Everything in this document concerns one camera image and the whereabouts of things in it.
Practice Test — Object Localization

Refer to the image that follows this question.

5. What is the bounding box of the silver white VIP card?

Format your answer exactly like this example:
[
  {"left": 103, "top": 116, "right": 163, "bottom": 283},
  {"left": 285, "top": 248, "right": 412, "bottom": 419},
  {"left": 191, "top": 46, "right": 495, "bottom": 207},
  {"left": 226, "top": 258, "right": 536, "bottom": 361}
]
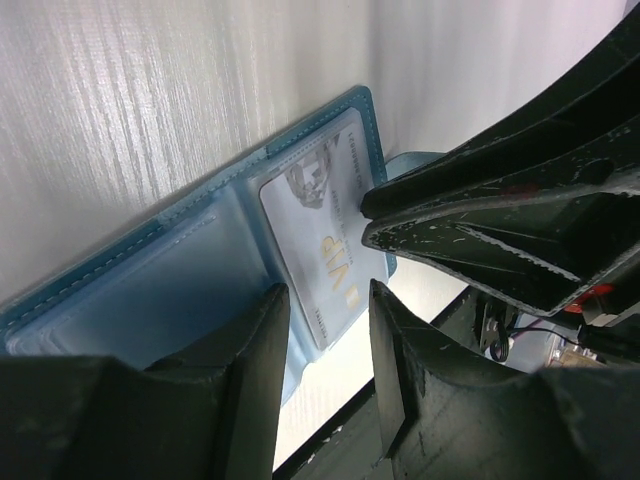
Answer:
[{"left": 259, "top": 110, "right": 387, "bottom": 350}]

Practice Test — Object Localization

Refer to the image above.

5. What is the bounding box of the blue leather card holder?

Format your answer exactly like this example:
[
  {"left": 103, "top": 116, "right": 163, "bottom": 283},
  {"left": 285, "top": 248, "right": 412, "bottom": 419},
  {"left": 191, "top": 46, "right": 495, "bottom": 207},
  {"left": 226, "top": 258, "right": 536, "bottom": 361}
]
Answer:
[{"left": 1, "top": 86, "right": 436, "bottom": 398}]

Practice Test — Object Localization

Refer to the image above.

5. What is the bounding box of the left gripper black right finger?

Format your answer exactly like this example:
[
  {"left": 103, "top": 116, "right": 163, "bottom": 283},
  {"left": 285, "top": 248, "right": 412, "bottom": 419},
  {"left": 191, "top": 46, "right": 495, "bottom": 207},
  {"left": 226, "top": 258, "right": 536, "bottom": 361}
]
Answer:
[{"left": 369, "top": 281, "right": 639, "bottom": 479}]

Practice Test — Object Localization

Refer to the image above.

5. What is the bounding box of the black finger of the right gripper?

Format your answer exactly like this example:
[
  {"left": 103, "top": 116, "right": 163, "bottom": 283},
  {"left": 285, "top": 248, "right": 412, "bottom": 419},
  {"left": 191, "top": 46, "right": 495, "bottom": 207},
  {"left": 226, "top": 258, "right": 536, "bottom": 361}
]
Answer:
[
  {"left": 362, "top": 144, "right": 639, "bottom": 316},
  {"left": 361, "top": 8, "right": 639, "bottom": 220}
]

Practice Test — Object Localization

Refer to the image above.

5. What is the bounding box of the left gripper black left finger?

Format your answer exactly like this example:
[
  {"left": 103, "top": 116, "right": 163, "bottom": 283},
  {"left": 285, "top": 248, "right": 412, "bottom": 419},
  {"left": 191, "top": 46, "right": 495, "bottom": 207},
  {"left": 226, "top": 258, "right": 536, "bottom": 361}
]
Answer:
[{"left": 1, "top": 284, "right": 290, "bottom": 479}]

